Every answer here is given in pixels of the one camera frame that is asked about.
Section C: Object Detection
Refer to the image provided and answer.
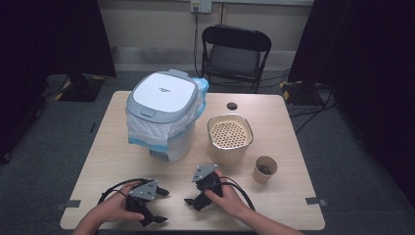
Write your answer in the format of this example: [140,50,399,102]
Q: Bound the dark wet tea leaves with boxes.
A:
[257,164,274,176]

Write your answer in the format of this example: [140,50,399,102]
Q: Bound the black wall socket cable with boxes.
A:
[193,10,203,78]

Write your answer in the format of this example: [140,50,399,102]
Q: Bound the beige strainer container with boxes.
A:
[207,113,254,167]

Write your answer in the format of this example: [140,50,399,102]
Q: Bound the black stand base striped tape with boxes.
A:
[41,72,108,103]
[279,79,329,106]

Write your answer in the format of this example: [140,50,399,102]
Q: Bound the white trash can grey lid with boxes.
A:
[125,69,201,163]

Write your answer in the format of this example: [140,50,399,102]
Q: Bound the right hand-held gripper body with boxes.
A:
[191,164,225,212]

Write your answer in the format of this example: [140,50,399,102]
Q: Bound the black floor cables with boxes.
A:
[260,68,339,135]

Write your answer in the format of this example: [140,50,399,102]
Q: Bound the person's right hand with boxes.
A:
[204,168,253,220]

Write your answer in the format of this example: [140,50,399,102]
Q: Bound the black curtain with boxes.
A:
[288,0,415,210]
[0,0,117,165]

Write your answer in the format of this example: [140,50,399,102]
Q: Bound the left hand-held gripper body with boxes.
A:
[125,178,160,227]

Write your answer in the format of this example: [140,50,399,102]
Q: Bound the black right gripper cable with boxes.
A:
[218,176,256,212]

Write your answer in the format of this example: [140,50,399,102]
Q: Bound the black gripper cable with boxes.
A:
[218,176,256,212]
[97,177,146,206]

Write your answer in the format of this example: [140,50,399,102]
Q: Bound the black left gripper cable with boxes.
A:
[97,177,146,206]

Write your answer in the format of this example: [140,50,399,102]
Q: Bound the white blue plastic trash bag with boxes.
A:
[126,76,209,153]

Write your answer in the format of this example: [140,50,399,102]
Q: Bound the brown paper cup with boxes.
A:
[253,155,279,185]

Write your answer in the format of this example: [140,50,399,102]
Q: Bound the black folding chair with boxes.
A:
[201,23,273,94]

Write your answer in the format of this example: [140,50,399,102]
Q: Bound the person's left hand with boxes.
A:
[88,181,146,227]

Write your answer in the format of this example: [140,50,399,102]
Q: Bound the white wall socket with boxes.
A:
[190,0,213,15]

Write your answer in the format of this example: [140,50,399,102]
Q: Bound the grey tape strip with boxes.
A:
[55,199,82,211]
[304,196,327,208]

